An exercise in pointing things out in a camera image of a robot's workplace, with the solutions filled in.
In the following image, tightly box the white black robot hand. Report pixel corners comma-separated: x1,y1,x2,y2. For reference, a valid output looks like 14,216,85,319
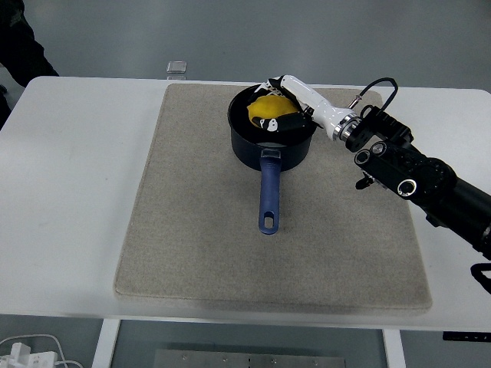
252,74,351,137

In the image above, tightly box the small silver floor box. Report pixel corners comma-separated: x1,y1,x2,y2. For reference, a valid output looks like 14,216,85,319
166,60,189,76

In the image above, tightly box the beige fabric mat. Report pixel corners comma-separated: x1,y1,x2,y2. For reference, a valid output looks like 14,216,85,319
113,83,433,317

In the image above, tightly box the white table leg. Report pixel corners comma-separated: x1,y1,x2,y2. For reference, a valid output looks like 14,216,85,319
91,319,122,368
382,328,407,368

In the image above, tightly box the grey metal plate with screws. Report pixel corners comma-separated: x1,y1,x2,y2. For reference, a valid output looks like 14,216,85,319
153,348,347,368

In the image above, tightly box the black table control panel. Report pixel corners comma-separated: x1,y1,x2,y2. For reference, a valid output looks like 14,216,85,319
442,330,491,342

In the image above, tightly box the person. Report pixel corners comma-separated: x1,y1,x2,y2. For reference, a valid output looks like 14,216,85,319
0,0,61,130

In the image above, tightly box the white power strip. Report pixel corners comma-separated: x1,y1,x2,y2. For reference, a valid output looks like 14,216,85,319
0,342,58,368

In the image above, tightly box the blue pot with handle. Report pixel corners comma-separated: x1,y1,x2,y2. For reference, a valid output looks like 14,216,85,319
227,83,320,235

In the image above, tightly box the white cable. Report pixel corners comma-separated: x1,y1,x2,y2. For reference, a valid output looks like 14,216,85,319
0,333,84,368

